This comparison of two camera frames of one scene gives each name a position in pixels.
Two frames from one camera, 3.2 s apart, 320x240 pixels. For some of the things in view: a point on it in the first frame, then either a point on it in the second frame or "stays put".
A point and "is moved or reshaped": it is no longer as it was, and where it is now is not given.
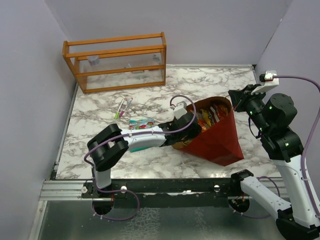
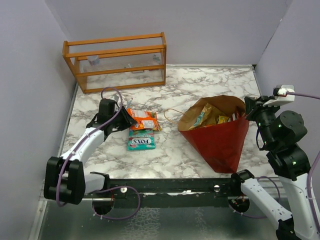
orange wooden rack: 118,63 stays put
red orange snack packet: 218,111 to 237,114
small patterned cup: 93,60 stays put
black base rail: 164,193 stays put
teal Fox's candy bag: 139,124 is moved or reshaped
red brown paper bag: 220,142 is moved or reshaped
